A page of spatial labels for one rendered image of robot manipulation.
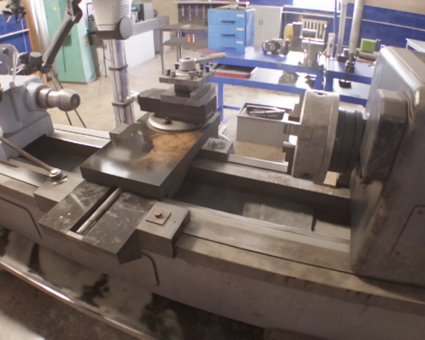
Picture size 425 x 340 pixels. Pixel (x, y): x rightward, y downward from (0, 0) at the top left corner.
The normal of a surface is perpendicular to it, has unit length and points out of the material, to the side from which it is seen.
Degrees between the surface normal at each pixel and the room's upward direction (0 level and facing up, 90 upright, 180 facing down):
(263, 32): 90
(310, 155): 87
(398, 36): 90
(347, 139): 62
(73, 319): 0
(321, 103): 23
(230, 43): 90
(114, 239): 0
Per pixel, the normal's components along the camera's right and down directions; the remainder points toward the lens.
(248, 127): -0.29, 0.54
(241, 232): 0.00, -0.83
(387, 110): -0.23, -0.26
